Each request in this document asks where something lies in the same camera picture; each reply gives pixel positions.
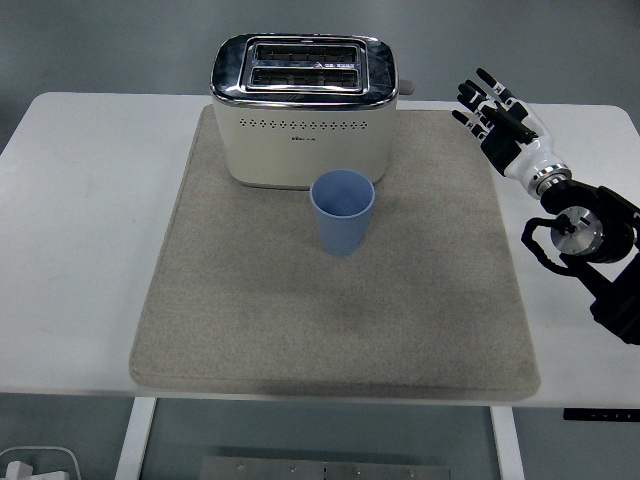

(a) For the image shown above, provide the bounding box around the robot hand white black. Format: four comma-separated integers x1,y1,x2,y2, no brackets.
451,68,567,184

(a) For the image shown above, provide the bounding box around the white table leg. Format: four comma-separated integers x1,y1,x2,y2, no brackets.
114,398,158,480
489,407,526,480

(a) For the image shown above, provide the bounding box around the blue plastic cup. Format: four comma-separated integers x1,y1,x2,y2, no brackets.
309,168,376,258

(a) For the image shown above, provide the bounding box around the cream toaster with chrome top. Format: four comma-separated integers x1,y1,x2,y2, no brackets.
208,33,417,191

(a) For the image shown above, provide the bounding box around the beige grey fabric mat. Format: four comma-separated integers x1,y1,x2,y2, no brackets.
128,105,542,401

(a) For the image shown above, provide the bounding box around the grey metal plate with screws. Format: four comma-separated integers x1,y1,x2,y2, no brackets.
199,455,454,480

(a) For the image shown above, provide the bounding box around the black table control panel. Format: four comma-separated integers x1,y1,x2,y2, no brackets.
563,408,640,422

